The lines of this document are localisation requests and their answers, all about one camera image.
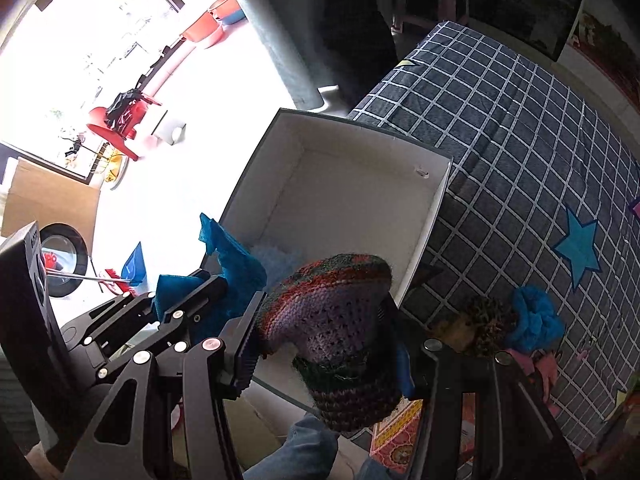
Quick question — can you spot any pink fuzzy cloth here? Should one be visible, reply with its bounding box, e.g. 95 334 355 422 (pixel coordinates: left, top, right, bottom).
506 349 559 405

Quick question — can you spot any leopard print scrunchie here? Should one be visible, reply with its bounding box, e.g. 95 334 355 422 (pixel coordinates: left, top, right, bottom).
459 295 518 358

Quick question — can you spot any blue waffle cloth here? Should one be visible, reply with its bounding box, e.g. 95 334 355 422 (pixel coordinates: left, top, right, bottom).
506 285 565 354

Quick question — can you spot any multicolour knitted hat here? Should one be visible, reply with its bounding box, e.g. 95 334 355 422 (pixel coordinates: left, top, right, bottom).
256 254 401 432

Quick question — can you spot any blue dustpan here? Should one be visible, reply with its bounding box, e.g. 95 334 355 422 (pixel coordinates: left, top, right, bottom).
120 243 146 287

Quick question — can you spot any red patterned tissue pack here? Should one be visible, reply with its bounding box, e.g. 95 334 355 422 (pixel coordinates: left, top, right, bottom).
368 393 476 476

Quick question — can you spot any red broom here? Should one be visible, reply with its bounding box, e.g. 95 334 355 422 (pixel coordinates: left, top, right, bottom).
46 269 131 298

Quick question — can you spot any white storage box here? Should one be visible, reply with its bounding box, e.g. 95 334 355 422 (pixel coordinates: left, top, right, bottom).
220 110 452 416

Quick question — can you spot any brown cardboard box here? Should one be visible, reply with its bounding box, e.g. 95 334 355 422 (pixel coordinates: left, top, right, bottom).
1 158 101 252

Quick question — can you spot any red plastic stool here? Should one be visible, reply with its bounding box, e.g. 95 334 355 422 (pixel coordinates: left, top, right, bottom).
87 89 160 162

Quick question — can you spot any grey checkered star blanket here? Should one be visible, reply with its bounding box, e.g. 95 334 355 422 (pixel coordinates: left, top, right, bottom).
352 22 639 452

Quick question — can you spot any red wash basin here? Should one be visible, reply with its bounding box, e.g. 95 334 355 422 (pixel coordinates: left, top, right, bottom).
180 0 245 48

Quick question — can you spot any grey green curtain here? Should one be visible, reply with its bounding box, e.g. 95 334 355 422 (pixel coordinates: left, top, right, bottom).
241 0 398 110

